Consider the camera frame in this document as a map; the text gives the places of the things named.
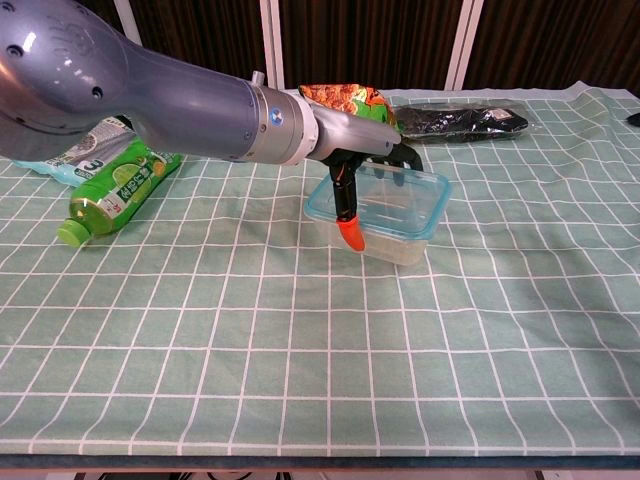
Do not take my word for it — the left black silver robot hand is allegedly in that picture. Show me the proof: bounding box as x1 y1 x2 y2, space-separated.
307 102 425 252

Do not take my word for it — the clear blue plastic container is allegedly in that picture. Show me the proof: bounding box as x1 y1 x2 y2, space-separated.
303 159 454 237

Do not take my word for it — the orange green snack bag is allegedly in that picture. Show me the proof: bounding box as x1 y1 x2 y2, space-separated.
297 82 402 135

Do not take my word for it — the black socks package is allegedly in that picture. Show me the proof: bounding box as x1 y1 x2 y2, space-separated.
392 103 530 147

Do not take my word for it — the green checked tablecloth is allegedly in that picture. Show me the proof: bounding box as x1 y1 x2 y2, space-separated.
0 82 640 459

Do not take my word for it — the green drink bottle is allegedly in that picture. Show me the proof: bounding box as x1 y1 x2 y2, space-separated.
56 138 184 248

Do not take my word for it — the light blue dishcloth package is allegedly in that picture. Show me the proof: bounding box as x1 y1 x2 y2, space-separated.
12 115 139 188

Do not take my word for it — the white partition post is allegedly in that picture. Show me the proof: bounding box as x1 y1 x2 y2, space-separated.
112 0 142 46
258 0 287 91
446 0 485 91

